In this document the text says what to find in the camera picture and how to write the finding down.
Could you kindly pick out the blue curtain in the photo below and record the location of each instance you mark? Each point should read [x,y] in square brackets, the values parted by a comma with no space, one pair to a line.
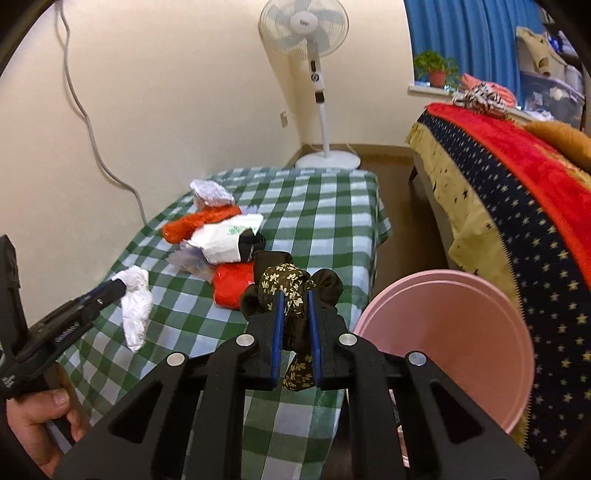
[461,32]

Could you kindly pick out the beige garment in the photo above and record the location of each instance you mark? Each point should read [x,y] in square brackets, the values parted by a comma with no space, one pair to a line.
[535,50]

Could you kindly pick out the red fleece blanket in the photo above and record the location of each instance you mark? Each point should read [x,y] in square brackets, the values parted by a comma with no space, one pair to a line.
[531,161]

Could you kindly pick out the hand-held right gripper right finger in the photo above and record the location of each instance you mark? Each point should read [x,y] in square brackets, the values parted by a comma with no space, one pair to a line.
[313,332]

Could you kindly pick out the red plastic bag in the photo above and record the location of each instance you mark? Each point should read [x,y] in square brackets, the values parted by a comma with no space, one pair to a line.
[231,286]

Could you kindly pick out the white windowsill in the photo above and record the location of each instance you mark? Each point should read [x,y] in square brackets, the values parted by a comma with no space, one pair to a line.
[429,90]

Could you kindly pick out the potted green plant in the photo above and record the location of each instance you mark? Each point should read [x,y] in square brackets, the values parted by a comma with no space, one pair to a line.
[436,69]

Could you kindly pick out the pink orange cloth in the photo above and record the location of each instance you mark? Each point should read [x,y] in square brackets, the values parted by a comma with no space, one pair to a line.
[501,92]

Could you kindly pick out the person's left hand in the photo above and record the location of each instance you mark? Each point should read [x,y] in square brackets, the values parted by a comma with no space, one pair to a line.
[32,415]

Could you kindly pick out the green checkered tablecloth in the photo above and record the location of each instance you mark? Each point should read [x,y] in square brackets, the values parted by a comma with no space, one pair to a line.
[314,217]

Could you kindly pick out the dark floral cloth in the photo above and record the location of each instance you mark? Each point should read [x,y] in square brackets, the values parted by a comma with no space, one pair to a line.
[277,281]

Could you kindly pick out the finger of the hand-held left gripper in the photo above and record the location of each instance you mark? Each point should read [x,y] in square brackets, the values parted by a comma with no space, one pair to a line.
[108,290]

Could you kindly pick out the white tissue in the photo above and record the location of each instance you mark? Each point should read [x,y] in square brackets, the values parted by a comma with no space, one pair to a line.
[136,314]

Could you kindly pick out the clear storage boxes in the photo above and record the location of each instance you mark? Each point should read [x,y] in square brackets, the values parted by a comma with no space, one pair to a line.
[549,99]

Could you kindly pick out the bed with star blanket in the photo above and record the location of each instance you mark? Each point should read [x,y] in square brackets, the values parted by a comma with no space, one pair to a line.
[521,221]

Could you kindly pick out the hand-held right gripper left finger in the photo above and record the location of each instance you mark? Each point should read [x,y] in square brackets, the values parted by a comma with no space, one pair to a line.
[278,332]

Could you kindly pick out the pink plastic bucket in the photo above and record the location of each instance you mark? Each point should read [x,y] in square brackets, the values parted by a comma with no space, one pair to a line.
[443,332]

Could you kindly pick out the white green-print plastic bag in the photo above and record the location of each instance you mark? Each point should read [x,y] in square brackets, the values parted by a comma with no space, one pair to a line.
[217,242]

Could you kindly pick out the white wall outlet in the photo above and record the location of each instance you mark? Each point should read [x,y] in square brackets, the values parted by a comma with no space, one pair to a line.
[284,120]

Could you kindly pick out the orange pillow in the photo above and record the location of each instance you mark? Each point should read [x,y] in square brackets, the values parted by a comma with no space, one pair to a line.
[568,138]

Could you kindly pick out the clear plastic bag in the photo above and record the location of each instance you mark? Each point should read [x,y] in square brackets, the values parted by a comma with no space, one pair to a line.
[189,263]

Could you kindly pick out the black-white striped cloth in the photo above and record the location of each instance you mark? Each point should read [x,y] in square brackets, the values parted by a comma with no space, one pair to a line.
[480,99]

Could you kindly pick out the grey-white crumpled paper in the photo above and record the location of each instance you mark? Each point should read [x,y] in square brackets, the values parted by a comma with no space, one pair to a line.
[210,191]

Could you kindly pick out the white standing fan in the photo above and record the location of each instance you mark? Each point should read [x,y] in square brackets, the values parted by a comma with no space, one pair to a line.
[318,87]

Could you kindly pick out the black plastic bag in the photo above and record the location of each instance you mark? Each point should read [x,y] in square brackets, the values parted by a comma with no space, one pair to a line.
[251,242]

